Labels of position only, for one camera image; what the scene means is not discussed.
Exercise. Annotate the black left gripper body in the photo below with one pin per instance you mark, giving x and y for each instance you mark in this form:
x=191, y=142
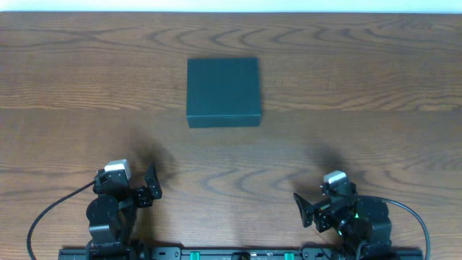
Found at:
x=141, y=196

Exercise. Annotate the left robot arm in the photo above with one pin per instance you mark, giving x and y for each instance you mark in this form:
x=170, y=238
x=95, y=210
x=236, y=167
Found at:
x=112, y=215

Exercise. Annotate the dark green box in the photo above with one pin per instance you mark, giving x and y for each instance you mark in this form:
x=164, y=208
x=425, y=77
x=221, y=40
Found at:
x=223, y=92

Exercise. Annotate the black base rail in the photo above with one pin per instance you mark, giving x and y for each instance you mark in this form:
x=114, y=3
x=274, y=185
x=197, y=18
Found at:
x=175, y=253

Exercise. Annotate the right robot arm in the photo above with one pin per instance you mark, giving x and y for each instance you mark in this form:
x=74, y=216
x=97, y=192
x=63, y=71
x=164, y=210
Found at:
x=362, y=224

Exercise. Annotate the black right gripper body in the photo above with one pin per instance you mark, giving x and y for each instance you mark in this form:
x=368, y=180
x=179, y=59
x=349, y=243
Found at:
x=319, y=211

